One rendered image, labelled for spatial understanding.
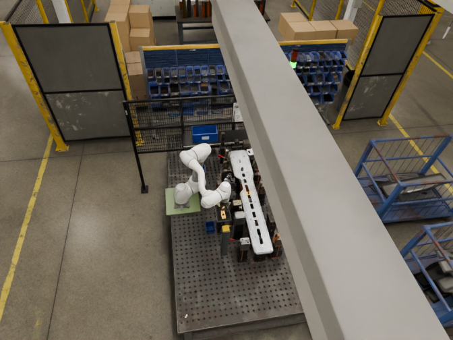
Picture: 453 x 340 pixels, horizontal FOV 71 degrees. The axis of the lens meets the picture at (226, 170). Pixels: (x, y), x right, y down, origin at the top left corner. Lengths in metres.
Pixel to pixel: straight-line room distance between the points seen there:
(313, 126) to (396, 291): 0.28
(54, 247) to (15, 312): 0.80
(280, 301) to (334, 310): 2.84
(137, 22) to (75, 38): 2.88
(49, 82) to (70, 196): 1.58
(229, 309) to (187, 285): 0.46
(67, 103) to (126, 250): 2.28
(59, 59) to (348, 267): 4.58
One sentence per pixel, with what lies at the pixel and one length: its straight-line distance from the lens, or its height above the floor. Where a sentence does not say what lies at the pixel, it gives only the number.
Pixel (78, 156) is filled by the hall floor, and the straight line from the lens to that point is 5.54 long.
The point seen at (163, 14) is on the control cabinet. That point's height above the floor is 0.15.
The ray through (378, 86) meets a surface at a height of 0.81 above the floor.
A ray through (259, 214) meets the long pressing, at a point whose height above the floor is 1.00.
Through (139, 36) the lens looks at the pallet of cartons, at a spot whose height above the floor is 0.75.
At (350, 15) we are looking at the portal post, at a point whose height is 1.19.
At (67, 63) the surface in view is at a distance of 4.78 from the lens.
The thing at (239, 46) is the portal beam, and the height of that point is 3.33.
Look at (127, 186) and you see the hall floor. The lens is 4.89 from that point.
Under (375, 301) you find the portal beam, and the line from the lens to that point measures 0.40.
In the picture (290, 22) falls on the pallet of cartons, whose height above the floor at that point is 1.35.
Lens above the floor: 3.67
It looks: 48 degrees down
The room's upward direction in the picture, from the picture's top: 4 degrees clockwise
